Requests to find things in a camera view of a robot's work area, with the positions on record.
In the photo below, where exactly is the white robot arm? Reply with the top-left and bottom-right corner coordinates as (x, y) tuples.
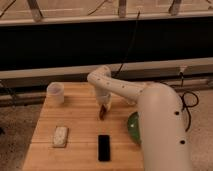
(87, 65), (193, 171)

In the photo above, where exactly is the green bowl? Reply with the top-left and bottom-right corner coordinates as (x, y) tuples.
(127, 112), (141, 144)

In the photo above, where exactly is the black smartphone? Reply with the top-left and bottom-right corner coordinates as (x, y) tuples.
(98, 135), (110, 162)

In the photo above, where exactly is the translucent plastic cup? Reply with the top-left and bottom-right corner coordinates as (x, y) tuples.
(46, 82), (64, 106)

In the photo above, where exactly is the white sponge block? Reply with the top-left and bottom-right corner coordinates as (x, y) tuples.
(53, 126), (69, 148)

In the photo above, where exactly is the black hanging cable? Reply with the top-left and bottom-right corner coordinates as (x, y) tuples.
(114, 10), (142, 76)

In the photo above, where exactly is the black cable on floor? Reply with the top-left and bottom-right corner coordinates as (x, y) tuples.
(178, 71), (200, 133)

